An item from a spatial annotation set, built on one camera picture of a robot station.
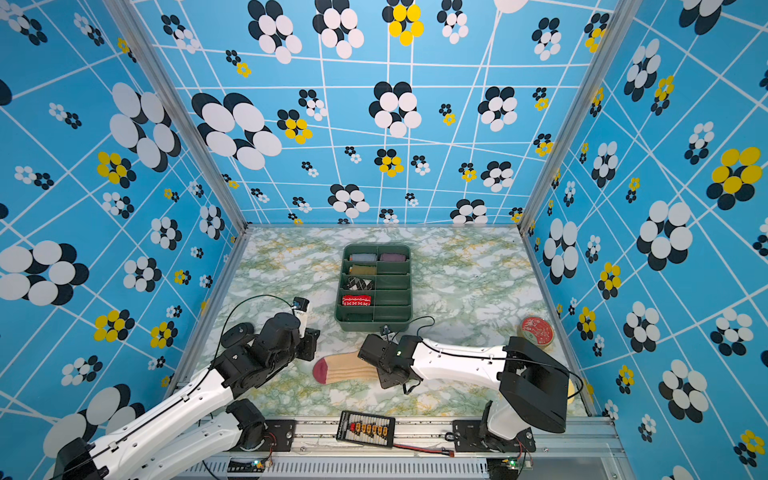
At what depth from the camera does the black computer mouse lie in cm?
90

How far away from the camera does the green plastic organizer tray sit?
915mm

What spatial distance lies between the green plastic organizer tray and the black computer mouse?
0.92ft
